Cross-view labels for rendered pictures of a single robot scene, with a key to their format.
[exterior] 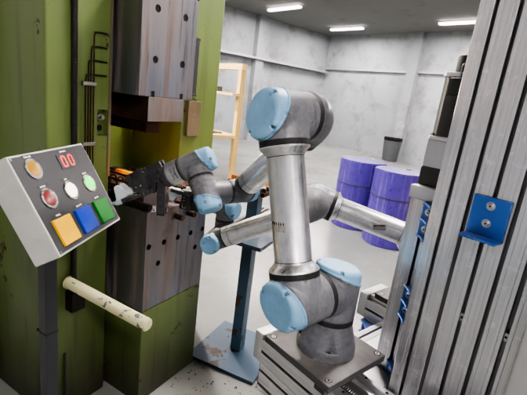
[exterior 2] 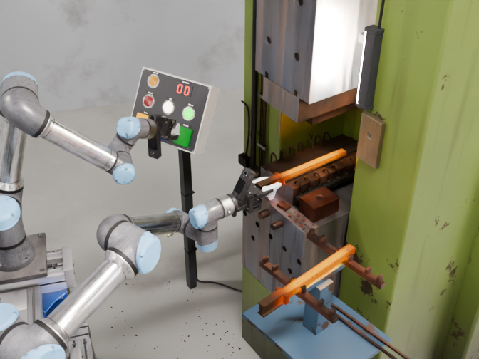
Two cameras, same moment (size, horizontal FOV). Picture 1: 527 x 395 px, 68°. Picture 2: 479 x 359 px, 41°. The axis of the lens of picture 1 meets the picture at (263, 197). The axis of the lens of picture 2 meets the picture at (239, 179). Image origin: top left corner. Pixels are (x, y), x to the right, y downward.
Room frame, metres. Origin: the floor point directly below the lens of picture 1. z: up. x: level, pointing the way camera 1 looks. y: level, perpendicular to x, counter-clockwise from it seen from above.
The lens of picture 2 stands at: (2.36, -1.37, 2.39)
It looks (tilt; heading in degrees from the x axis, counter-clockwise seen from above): 36 degrees down; 116
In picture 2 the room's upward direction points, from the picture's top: straight up
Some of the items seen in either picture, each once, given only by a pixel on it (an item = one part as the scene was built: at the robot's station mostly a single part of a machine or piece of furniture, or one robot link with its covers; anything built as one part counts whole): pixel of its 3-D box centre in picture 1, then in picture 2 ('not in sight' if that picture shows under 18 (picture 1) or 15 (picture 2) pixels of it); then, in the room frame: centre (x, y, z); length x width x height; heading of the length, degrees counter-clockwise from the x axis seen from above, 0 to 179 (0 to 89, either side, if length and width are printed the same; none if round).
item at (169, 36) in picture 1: (141, 45); (341, 21); (1.77, 0.60, 1.56); 0.42 x 0.39 x 0.40; 61
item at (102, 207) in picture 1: (103, 210); (183, 136); (1.19, 0.51, 1.01); 0.07 x 0.05 x 0.07; 176
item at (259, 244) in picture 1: (251, 231); (315, 328); (1.95, 0.04, 0.73); 0.40 x 0.30 x 0.02; 157
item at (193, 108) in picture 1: (192, 118); (371, 139); (1.97, 0.40, 1.27); 0.09 x 0.02 x 0.17; 151
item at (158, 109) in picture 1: (131, 103); (326, 82); (1.73, 0.62, 1.32); 0.42 x 0.20 x 0.10; 61
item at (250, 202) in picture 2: (195, 200); (244, 199); (1.57, 0.28, 0.97); 0.12 x 0.08 x 0.09; 61
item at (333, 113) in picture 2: (129, 121); (337, 102); (1.77, 0.64, 1.24); 0.30 x 0.07 x 0.06; 61
